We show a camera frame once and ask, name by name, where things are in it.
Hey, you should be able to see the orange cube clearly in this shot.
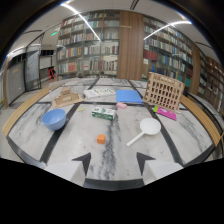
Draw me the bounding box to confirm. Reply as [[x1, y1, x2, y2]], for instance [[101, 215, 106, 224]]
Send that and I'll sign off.
[[96, 134, 107, 145]]

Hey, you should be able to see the white round paddle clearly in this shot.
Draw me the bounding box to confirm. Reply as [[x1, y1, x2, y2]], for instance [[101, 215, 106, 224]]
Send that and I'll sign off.
[[125, 117, 162, 148]]

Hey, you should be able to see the blue plastic bowl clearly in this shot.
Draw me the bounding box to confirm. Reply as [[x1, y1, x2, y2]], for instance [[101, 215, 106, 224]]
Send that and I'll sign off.
[[41, 108, 67, 131]]

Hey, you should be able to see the magenta booklet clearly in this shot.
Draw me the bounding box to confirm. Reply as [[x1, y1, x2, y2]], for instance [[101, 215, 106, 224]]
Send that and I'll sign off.
[[156, 106, 178, 122]]

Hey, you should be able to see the green and white carton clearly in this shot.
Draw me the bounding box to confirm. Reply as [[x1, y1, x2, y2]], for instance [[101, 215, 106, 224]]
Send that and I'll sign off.
[[91, 106, 117, 121]]

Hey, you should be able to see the small wooden building model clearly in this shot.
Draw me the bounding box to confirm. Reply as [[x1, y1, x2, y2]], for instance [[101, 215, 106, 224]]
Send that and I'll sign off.
[[51, 86, 85, 109]]

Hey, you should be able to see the pink eraser block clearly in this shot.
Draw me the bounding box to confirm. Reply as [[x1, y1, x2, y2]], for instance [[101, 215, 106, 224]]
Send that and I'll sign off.
[[115, 101, 128, 110]]

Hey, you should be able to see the large wooden lattice model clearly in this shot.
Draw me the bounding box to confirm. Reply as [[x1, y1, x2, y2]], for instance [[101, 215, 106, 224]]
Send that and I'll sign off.
[[142, 71, 186, 112]]

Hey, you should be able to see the blue flat folder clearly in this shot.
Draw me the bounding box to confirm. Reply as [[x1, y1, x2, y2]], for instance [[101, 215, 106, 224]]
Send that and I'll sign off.
[[115, 89, 144, 105]]

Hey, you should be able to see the white printed box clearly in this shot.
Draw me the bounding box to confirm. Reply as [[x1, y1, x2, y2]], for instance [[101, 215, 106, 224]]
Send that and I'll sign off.
[[82, 86, 117, 99]]

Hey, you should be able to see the red stool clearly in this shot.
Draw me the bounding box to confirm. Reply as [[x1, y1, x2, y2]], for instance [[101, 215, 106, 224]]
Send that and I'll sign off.
[[47, 66, 57, 83]]

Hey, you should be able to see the wooden bookshelf with books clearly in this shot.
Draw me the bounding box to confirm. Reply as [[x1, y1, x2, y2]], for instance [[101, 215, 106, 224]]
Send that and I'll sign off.
[[141, 15, 195, 90], [55, 9, 121, 81]]

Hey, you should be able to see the brown wooden wall panel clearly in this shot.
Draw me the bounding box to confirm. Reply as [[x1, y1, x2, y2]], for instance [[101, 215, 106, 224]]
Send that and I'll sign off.
[[115, 10, 145, 81]]

